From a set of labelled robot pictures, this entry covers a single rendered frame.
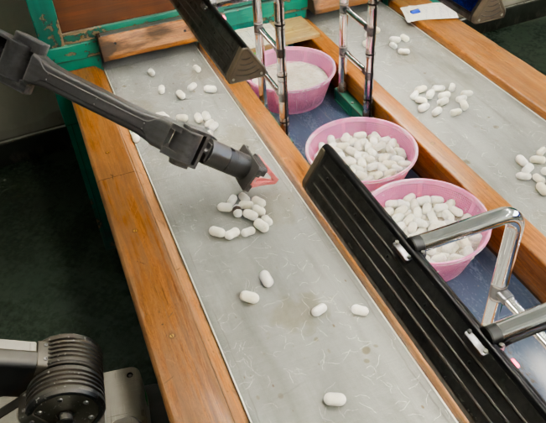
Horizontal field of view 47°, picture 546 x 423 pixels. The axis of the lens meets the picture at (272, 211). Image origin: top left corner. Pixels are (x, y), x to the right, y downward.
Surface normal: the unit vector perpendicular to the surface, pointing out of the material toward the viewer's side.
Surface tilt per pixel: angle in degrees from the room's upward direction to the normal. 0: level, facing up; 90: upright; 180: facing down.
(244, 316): 0
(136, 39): 67
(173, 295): 0
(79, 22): 90
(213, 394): 0
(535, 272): 90
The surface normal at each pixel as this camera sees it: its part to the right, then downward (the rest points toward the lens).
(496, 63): -0.05, -0.76
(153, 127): -0.07, 0.20
